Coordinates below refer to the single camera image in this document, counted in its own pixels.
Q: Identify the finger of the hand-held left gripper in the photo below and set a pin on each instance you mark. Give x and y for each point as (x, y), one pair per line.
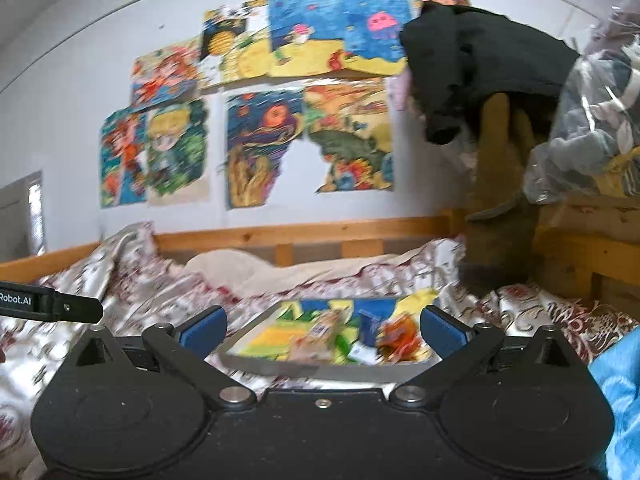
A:
(75, 306)

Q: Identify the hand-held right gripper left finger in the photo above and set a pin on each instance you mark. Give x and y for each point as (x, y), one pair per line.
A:
(202, 331)

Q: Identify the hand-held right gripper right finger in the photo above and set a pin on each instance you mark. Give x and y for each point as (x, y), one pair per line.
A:
(445, 331)

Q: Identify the orange snack packet red top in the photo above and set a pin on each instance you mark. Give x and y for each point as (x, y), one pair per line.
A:
(402, 340)

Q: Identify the blue snack packet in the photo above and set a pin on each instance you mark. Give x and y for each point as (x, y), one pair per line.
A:
(371, 327)

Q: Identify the grey tray with colourful picture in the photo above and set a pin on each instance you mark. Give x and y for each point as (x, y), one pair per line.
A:
(280, 345)

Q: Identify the white snack packet green print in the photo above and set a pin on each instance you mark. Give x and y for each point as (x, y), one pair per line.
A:
(361, 354)

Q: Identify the clear nut snack packet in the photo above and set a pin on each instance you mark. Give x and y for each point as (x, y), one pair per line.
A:
(325, 332)

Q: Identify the floral satin blanket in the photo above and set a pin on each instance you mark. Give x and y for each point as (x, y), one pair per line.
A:
(140, 280)

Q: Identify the window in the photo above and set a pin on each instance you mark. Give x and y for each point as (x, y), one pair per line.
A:
(22, 217)

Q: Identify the cream white cloth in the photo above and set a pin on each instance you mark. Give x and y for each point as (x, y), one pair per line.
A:
(300, 270)

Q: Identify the olive trousers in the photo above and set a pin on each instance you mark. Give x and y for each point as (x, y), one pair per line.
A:
(500, 200)

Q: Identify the light blue cloth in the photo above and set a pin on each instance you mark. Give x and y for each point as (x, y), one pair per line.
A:
(617, 390)

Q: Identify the clear plastic bag of clothes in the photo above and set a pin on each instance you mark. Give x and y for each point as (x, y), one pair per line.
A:
(590, 125)

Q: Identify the black jacket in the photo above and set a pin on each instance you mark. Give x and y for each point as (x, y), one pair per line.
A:
(475, 55)

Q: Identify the orange-haired figure wall poster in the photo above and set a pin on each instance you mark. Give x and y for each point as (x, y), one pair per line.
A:
(122, 160)

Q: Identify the wooden bunk frame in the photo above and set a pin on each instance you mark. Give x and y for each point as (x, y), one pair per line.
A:
(590, 250)

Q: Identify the blond figure wall poster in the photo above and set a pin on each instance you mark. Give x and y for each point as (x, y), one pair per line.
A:
(175, 150)

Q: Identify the swirly sky wall poster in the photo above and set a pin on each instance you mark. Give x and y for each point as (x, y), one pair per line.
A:
(260, 145)

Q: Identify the torn landscape wall poster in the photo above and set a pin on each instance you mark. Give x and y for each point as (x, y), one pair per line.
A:
(350, 130)

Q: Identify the red orange figures wall poster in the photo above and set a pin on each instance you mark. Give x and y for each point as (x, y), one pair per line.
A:
(162, 75)

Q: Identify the black planet wall poster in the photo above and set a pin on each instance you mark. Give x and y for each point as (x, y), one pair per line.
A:
(230, 45)

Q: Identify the blue pink jellyfish wall poster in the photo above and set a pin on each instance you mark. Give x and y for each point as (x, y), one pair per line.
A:
(375, 30)

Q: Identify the blue mushroom wall poster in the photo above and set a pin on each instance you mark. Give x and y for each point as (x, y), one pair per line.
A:
(305, 35)

